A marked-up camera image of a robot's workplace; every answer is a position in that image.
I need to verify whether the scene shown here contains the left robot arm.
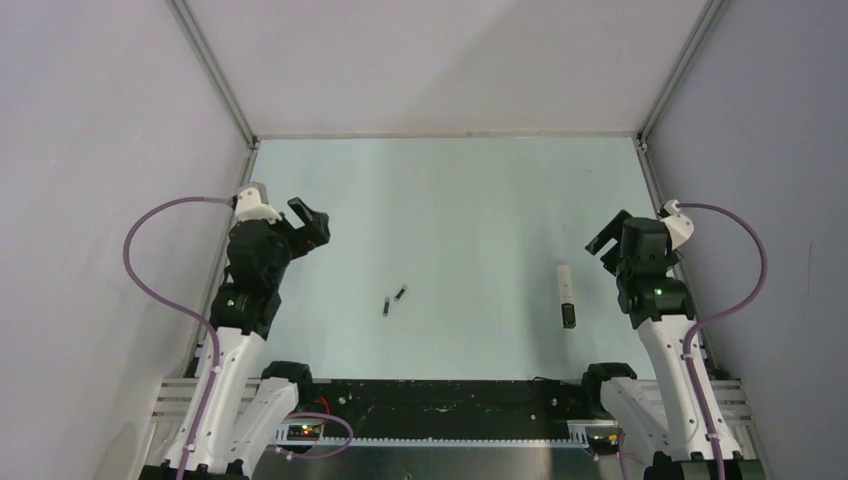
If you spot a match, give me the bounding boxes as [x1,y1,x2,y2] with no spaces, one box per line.
[125,194,331,479]

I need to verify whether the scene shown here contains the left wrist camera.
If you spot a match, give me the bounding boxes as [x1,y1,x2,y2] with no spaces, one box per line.
[234,182,283,224]

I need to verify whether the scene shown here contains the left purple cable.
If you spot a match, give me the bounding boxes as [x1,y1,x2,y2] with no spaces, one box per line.
[122,195,238,480]

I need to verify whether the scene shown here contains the white remote control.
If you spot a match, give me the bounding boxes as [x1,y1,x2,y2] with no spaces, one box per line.
[556,264,576,329]

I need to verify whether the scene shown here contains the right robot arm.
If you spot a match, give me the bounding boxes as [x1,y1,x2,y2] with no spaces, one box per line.
[581,200,767,479]

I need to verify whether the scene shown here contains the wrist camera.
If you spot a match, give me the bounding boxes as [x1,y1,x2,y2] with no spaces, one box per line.
[657,200,694,251]
[234,182,283,224]

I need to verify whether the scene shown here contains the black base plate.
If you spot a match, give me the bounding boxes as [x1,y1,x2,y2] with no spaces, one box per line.
[305,377,611,440]

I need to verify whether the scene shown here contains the white cable duct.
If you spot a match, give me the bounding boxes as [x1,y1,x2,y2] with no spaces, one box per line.
[270,424,589,449]

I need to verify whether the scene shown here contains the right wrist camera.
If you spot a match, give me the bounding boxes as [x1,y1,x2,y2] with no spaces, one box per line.
[657,200,694,251]

